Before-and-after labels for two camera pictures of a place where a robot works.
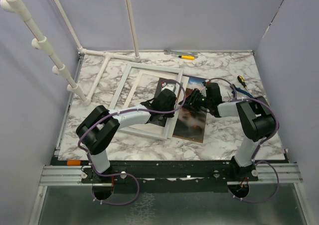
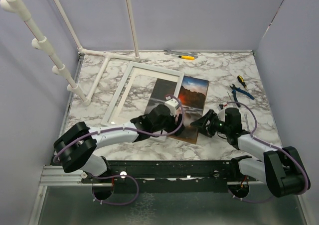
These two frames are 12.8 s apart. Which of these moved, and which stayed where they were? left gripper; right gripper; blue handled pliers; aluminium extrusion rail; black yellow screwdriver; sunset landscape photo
Moved: right gripper; left gripper
Stayed: aluminium extrusion rail; black yellow screwdriver; sunset landscape photo; blue handled pliers
